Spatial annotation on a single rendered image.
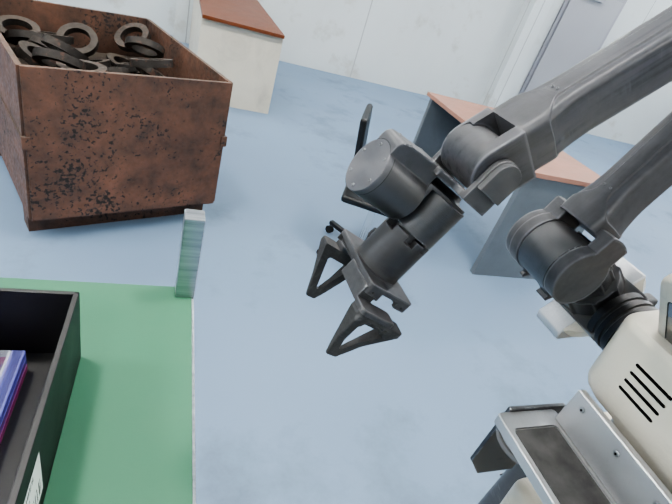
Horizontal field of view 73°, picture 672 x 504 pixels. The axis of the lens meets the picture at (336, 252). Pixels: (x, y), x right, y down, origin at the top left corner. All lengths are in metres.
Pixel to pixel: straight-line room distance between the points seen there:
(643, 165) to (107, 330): 0.71
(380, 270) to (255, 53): 4.18
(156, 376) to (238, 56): 4.08
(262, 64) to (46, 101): 2.72
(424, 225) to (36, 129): 1.94
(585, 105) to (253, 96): 4.30
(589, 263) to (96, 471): 0.59
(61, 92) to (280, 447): 1.61
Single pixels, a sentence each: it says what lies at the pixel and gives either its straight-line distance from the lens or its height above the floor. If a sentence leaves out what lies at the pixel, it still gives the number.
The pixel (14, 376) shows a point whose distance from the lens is 0.63.
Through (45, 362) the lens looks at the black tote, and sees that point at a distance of 0.68.
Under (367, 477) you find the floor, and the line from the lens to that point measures 1.81.
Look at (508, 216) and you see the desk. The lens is 3.01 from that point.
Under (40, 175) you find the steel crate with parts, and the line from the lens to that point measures 2.34.
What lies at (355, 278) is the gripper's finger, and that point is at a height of 1.20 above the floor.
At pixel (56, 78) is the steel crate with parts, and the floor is 0.77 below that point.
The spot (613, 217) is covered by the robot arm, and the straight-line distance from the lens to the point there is 0.62.
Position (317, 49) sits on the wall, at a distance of 7.24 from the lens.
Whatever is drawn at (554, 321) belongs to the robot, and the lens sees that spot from 0.75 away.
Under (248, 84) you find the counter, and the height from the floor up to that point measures 0.24.
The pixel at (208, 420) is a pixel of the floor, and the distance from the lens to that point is 1.80.
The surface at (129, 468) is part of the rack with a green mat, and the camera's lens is 0.60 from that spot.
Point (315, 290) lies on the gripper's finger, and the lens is 0.57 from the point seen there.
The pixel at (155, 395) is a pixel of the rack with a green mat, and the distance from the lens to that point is 0.65.
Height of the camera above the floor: 1.47
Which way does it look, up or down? 32 degrees down
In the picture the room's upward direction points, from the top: 19 degrees clockwise
